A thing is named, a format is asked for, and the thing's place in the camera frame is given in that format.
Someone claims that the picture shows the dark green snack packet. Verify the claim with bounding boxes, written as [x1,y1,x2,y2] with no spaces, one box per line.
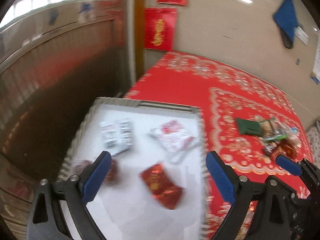
[235,118,262,137]

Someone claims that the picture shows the brown nut bar packet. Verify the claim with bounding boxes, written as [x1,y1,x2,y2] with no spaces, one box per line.
[259,118,276,138]

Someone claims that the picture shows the blue paper cutout sticker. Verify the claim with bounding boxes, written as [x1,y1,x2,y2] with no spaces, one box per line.
[78,1,96,23]

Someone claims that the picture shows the lower red wall poster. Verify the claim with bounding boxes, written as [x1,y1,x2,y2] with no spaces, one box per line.
[144,8,177,51]

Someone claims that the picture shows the blue black hanging cloth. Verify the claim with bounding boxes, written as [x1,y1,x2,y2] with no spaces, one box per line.
[273,0,298,49]

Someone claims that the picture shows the white pink snack packet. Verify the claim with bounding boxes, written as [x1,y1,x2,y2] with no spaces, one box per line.
[149,120,200,165]

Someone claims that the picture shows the black green snack packet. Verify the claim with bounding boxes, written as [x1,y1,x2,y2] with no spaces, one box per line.
[263,128,287,142]

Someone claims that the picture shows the white barcode snack packet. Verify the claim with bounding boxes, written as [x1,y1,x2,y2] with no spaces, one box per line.
[99,118,133,156]

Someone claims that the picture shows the white wall calendar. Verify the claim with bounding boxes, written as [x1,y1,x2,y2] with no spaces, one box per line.
[310,41,320,85]

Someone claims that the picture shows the white wall switch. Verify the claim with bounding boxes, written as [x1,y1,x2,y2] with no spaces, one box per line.
[295,26,309,46]

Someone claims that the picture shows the blue sachima snack packet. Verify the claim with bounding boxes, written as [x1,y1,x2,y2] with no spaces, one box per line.
[291,127,299,134]

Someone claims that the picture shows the dark coffee stick packet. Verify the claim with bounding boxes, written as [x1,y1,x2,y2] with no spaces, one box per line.
[262,141,283,158]

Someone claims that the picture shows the bag of red dates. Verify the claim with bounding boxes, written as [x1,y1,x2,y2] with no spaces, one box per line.
[71,158,119,185]

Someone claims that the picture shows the striped white gift box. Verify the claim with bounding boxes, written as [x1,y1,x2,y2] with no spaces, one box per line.
[57,98,208,239]

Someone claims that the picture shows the red floral tablecloth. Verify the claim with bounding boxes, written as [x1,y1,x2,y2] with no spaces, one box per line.
[123,51,315,240]

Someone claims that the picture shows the floral cushion chair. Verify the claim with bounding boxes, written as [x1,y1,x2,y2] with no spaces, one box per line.
[306,119,320,168]

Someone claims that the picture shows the clear bag of nuts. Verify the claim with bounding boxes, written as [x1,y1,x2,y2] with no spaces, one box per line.
[276,123,301,160]

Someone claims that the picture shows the red gold snack packet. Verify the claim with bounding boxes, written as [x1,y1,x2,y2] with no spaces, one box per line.
[140,163,183,210]

